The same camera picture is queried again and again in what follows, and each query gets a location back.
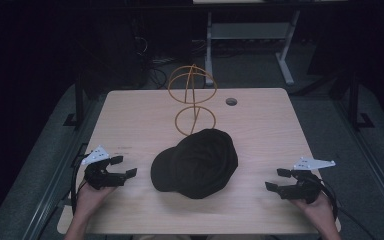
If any gold wire hat stand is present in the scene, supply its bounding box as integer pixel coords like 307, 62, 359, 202
167, 63, 219, 137

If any tangle of floor cables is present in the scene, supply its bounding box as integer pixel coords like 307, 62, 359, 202
133, 34, 194, 90

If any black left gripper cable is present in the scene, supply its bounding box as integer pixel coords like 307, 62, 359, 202
69, 159, 92, 216

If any white metal desk frame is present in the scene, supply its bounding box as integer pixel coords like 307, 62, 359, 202
203, 9, 302, 88

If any black baseball cap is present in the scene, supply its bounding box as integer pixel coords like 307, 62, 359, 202
150, 128, 240, 201

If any person's right hand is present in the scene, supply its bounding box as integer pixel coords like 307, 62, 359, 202
290, 193, 338, 232

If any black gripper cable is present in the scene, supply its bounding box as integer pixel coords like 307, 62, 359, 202
69, 159, 92, 216
308, 175, 379, 240

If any black metal stand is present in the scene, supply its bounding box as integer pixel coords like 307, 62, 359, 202
345, 69, 376, 132
62, 71, 88, 128

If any person's left hand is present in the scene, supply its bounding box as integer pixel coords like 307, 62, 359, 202
75, 182, 117, 217

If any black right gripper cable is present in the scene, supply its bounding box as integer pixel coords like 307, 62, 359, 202
308, 175, 379, 240

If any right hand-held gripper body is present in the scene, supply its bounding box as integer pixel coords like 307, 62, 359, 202
278, 156, 337, 205

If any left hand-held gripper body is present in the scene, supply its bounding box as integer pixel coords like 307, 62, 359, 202
81, 144, 128, 191

